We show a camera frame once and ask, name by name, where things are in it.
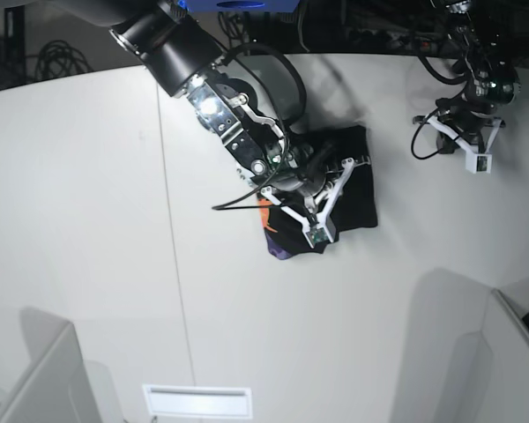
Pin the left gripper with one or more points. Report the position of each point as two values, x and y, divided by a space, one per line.
466 117

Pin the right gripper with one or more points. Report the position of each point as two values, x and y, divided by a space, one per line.
303 178

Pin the black T-shirt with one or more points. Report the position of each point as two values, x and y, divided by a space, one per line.
355 208

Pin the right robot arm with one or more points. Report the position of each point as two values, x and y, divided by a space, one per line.
186 62

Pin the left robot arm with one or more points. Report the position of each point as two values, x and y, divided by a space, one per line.
484 69

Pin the blue box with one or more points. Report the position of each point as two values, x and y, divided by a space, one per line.
239 5

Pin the white right partition panel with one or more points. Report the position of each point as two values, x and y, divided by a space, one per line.
487 379

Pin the white partition panel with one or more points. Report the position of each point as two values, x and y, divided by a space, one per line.
487 379
44 374

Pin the white left partition panel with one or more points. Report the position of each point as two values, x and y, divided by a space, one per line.
44 374

